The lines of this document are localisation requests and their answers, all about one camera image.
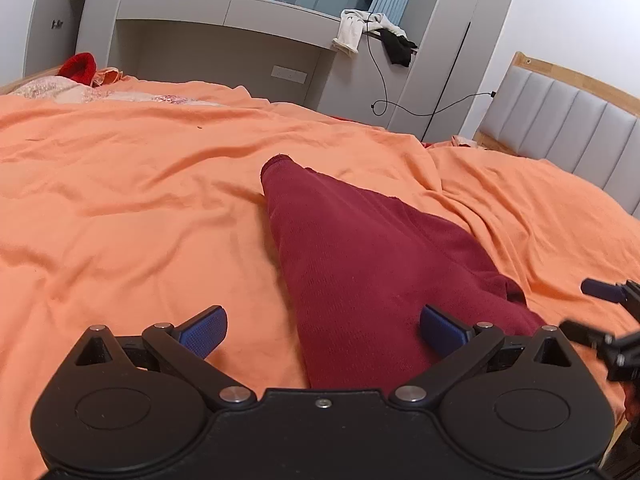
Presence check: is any black cloth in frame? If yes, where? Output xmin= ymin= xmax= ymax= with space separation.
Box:
xmin=376 ymin=28 xmax=419 ymax=68

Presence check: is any white wall outlet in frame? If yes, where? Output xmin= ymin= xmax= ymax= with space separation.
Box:
xmin=271 ymin=65 xmax=308 ymax=85

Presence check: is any small orange cloth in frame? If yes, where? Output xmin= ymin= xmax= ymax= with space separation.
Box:
xmin=92 ymin=67 xmax=127 ymax=89

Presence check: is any black cable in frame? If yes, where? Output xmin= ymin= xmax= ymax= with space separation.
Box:
xmin=365 ymin=12 xmax=497 ymax=117

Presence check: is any red plush item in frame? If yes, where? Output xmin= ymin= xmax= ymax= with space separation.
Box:
xmin=57 ymin=52 xmax=99 ymax=86

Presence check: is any floral beige blanket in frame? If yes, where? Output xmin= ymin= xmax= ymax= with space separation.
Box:
xmin=4 ymin=77 xmax=227 ymax=109

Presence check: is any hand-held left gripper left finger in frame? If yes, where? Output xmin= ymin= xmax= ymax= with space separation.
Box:
xmin=74 ymin=304 xmax=256 ymax=409

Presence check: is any wooden bed footboard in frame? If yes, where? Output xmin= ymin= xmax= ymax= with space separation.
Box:
xmin=0 ymin=66 xmax=63 ymax=96

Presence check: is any white cloth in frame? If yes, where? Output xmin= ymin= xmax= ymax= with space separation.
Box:
xmin=332 ymin=8 xmax=404 ymax=56

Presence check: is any grey built-in desk unit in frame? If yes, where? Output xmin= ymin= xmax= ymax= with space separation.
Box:
xmin=24 ymin=0 xmax=523 ymax=142

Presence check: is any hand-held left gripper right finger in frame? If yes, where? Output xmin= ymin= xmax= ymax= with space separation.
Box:
xmin=391 ymin=303 xmax=572 ymax=409

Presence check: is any grey padded wooden headboard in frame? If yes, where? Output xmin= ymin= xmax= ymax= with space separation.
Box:
xmin=472 ymin=51 xmax=640 ymax=219

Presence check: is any maroon knit garment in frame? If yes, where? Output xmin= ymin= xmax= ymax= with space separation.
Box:
xmin=260 ymin=154 xmax=549 ymax=392

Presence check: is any orange bed sheet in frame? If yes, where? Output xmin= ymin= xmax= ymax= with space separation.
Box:
xmin=0 ymin=78 xmax=640 ymax=480

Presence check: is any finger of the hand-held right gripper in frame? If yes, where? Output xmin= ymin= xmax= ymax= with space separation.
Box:
xmin=580 ymin=279 xmax=640 ymax=322
xmin=559 ymin=320 xmax=640 ymax=382

